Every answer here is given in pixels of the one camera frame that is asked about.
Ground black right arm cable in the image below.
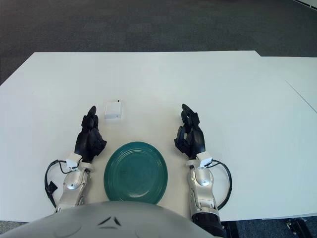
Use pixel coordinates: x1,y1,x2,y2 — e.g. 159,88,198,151
205,160,233,210

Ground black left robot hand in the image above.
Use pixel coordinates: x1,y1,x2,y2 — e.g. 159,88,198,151
74,106,107,163

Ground black table leg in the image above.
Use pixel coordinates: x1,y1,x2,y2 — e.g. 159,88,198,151
221,220,240,238

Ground white furniture edge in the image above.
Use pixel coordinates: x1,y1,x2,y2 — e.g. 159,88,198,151
293,0,317,7

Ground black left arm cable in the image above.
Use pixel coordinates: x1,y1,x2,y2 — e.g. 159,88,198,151
45,160,82,209

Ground white square charger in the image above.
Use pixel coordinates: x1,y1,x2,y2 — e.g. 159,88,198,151
104,99,123,120

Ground dark green ribbed plate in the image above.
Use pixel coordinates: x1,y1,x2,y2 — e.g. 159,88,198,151
104,141,168,205

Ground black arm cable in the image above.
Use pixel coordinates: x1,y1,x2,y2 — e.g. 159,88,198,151
45,160,82,209
205,160,233,210

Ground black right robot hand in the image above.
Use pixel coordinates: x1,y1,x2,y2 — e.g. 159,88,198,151
174,103,206,159

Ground grey robot torso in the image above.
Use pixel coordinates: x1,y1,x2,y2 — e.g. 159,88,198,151
0,200,211,238

